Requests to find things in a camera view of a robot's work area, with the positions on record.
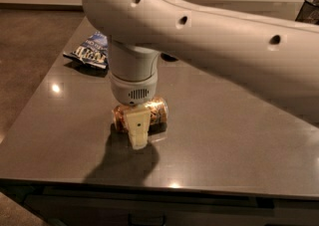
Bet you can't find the black mesh pen holder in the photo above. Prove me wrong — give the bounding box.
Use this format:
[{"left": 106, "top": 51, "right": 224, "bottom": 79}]
[{"left": 295, "top": 0, "right": 319, "bottom": 25}]

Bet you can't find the blue chip bag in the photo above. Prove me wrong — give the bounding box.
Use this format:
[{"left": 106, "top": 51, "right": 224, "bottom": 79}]
[{"left": 63, "top": 32, "right": 109, "bottom": 70}]

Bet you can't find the cabinet drawer handle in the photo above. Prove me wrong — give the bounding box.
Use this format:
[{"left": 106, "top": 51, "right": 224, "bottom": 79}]
[{"left": 128, "top": 214, "right": 166, "bottom": 226}]

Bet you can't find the orange soda can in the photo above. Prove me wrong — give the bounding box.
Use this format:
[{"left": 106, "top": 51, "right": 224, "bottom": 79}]
[{"left": 113, "top": 97, "right": 168, "bottom": 133}]

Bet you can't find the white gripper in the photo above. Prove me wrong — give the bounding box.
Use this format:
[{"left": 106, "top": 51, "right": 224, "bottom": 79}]
[{"left": 110, "top": 74, "right": 158, "bottom": 150}]

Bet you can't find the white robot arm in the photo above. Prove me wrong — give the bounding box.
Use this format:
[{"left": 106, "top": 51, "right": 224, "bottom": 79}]
[{"left": 82, "top": 0, "right": 319, "bottom": 124}]

